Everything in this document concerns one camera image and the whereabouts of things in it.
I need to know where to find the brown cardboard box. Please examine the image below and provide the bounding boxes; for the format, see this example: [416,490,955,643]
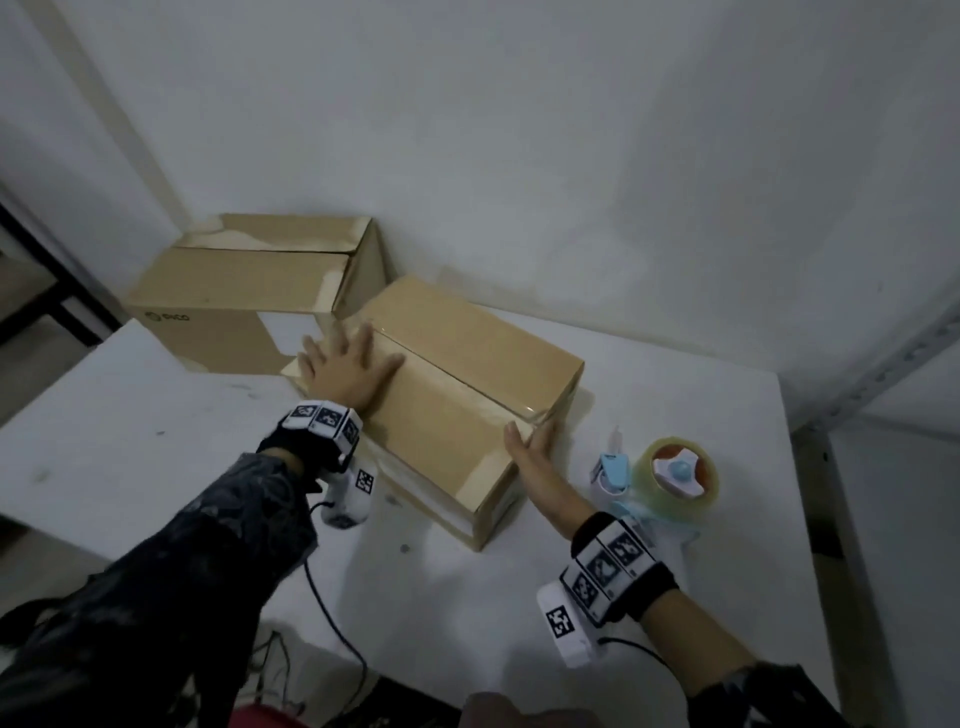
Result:
[122,213,395,376]
[281,273,586,554]

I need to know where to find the person's left hand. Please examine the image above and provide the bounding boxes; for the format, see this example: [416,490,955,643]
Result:
[297,322,406,421]

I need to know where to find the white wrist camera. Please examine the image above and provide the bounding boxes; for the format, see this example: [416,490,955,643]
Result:
[320,449,379,530]
[536,583,605,670]

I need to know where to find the red object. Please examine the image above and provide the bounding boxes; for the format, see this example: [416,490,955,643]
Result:
[224,701,310,728]

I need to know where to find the clear tape roll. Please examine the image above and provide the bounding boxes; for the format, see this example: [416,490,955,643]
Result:
[633,434,721,519]

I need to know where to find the person's left forearm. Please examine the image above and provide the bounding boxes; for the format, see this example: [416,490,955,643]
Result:
[0,449,324,728]

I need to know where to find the black camera cable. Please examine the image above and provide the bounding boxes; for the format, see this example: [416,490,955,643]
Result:
[599,637,676,673]
[299,558,370,703]

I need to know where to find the grey metal shelf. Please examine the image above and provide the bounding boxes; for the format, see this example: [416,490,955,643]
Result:
[787,281,960,728]

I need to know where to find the person's right forearm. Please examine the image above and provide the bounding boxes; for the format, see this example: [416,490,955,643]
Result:
[641,588,849,728]

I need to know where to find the person's leg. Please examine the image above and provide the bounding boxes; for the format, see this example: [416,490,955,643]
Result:
[461,691,605,728]

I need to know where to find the black case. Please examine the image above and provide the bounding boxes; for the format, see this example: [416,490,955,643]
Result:
[322,674,470,728]

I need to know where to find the black shelf with wooden boards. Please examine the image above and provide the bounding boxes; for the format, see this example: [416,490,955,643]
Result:
[0,198,125,350]

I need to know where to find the blue white tape dispenser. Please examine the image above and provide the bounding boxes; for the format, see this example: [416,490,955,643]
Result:
[590,425,703,556]

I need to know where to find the black bag with cables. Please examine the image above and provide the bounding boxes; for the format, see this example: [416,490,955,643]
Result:
[0,598,73,650]

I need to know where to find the person's right hand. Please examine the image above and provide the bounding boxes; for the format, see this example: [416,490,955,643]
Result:
[500,418,594,538]

